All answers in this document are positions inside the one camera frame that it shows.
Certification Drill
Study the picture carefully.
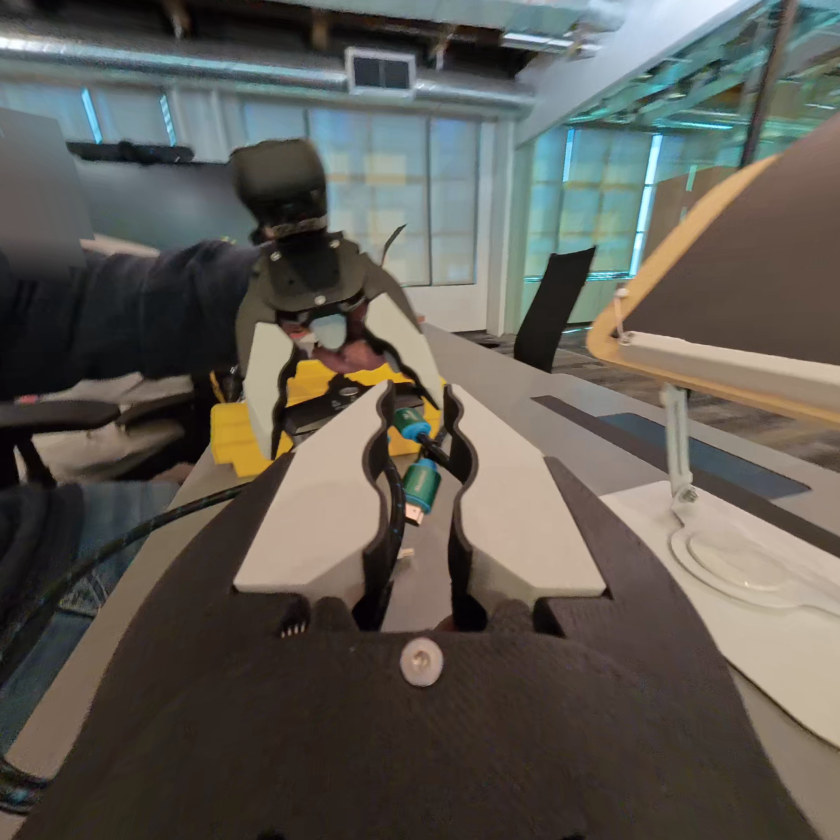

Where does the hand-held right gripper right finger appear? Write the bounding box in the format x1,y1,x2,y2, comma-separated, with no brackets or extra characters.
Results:
444,384,608,631

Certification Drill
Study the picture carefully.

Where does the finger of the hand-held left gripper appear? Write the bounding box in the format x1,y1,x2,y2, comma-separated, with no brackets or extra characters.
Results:
243,322,298,462
364,292,448,411

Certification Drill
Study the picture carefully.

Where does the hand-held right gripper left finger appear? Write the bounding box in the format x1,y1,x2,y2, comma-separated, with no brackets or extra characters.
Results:
233,379,396,631

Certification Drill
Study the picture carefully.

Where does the yellow plastic bin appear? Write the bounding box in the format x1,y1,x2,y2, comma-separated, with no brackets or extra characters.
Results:
210,357,448,479

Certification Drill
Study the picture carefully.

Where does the silver HDMI splitter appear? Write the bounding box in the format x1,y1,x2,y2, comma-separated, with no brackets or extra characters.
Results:
287,386,427,439

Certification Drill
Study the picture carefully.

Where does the long braided HDMI cable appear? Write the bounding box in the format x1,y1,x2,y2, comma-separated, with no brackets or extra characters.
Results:
0,484,249,815

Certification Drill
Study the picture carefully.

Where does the person's left hand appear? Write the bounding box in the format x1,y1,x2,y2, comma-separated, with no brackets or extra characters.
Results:
314,314,396,375

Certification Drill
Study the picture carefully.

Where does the person's jeans leg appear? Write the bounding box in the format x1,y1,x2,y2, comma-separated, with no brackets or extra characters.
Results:
0,482,179,742

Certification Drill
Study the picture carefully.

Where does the white folding stand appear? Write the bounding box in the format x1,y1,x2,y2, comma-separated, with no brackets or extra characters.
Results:
600,384,840,750

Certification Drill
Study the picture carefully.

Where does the large cardboard box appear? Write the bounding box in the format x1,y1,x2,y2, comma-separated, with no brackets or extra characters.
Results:
646,165,737,263

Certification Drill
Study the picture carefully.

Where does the wooden-edged black board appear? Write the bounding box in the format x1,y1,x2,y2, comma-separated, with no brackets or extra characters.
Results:
586,115,840,427

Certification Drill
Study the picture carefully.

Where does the black pole stand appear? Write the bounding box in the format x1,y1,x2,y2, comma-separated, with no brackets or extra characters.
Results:
742,0,798,168

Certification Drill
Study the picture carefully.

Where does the silver duct with vent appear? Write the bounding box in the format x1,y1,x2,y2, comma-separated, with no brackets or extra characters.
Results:
0,33,536,120

